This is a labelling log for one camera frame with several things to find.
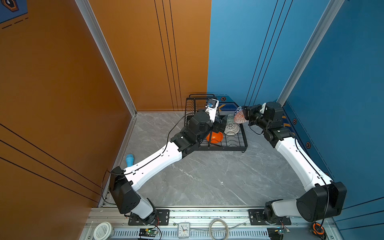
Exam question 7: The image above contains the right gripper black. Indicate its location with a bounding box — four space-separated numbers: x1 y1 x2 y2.
241 104 271 131

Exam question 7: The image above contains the black wire dish rack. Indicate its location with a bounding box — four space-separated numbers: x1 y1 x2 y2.
185 94 248 153

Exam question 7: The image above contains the red patterned bowl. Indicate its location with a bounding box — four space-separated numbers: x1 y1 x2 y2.
234 107 248 124

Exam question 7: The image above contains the green patterned bowl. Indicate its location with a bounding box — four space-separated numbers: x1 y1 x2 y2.
226 115 235 125

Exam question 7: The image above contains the white lattice bowl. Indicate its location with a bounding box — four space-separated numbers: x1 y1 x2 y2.
224 123 240 136

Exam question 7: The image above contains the orange plastic bowl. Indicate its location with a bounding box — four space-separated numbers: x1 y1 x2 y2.
206 132 224 144

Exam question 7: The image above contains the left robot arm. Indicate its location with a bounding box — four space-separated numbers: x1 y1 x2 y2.
108 111 227 225

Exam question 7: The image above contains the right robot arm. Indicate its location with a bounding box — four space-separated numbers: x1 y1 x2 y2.
241 102 347 224

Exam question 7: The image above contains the light blue cylinder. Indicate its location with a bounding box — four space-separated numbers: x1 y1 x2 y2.
126 154 135 167

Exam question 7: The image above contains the small white clock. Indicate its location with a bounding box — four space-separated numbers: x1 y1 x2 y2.
178 223 191 239

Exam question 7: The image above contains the right circuit board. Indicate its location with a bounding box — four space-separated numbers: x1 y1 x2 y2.
275 227 291 235

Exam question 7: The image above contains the left green circuit board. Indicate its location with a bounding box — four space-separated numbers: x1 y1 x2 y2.
138 228 160 240

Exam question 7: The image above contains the orange black tape measure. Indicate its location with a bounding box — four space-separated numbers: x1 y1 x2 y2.
311 222 327 240

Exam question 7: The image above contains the white round lid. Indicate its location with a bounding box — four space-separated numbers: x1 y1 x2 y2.
93 222 115 240

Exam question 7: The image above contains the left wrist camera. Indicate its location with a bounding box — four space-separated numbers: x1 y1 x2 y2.
205 99 219 123

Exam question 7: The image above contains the coiled white cable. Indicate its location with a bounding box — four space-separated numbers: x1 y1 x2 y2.
209 218 230 240

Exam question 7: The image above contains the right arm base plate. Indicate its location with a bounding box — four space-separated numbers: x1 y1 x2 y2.
248 209 292 226

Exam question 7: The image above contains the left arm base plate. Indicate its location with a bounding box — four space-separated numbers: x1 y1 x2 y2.
128 209 170 226

